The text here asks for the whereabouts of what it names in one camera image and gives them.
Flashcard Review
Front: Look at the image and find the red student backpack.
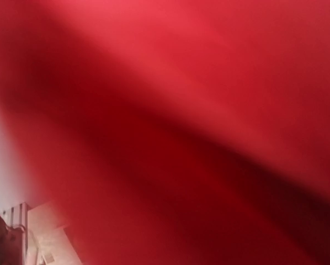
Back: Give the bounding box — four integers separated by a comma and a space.
0, 1, 330, 264

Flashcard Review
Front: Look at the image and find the aluminium front rail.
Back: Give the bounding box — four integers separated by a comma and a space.
0, 202, 28, 264

